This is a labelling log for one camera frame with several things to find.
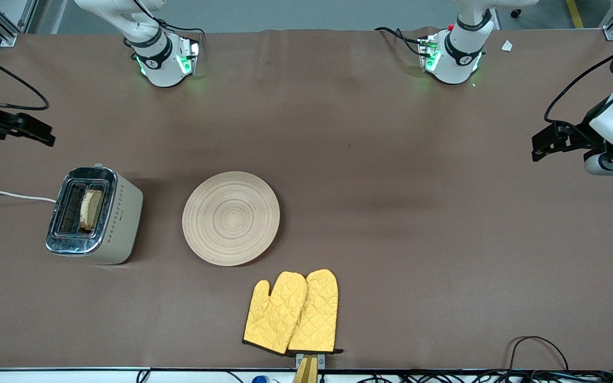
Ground black base cable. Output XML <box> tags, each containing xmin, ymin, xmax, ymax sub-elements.
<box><xmin>152</xmin><ymin>19</ymin><xmax>204</xmax><ymax>51</ymax></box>
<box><xmin>375</xmin><ymin>27</ymin><xmax>429</xmax><ymax>56</ymax></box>

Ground beige chrome two-slot toaster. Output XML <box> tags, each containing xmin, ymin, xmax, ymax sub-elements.
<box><xmin>46</xmin><ymin>163</ymin><xmax>144</xmax><ymax>265</ymax></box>

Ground brown bread slice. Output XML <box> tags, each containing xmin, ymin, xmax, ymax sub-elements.
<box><xmin>79</xmin><ymin>190</ymin><xmax>104</xmax><ymax>233</ymax></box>

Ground black left base cable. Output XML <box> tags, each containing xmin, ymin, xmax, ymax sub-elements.
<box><xmin>375</xmin><ymin>27</ymin><xmax>429</xmax><ymax>56</ymax></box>

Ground small metal bracket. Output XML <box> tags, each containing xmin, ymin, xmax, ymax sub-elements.
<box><xmin>296</xmin><ymin>352</ymin><xmax>326</xmax><ymax>368</ymax></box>

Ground black right base cable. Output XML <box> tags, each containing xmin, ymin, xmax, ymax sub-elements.
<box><xmin>152</xmin><ymin>19</ymin><xmax>204</xmax><ymax>51</ymax></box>

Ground black looped cable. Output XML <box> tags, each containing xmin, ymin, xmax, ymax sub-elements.
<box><xmin>508</xmin><ymin>336</ymin><xmax>569</xmax><ymax>371</ymax></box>

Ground white toaster power cord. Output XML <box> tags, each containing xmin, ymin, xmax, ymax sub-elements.
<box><xmin>0</xmin><ymin>190</ymin><xmax>57</xmax><ymax>204</ymax></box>

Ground yellow quilted oven mitt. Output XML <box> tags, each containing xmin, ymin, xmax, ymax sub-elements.
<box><xmin>243</xmin><ymin>271</ymin><xmax>308</xmax><ymax>355</ymax></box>
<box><xmin>288</xmin><ymin>269</ymin><xmax>343</xmax><ymax>354</ymax></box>

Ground round wooden plate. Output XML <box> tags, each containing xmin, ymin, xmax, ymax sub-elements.
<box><xmin>182</xmin><ymin>171</ymin><xmax>280</xmax><ymax>267</ymax></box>

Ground tangled black cables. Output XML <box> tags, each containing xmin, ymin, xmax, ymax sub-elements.
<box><xmin>338</xmin><ymin>370</ymin><xmax>613</xmax><ymax>383</ymax></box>

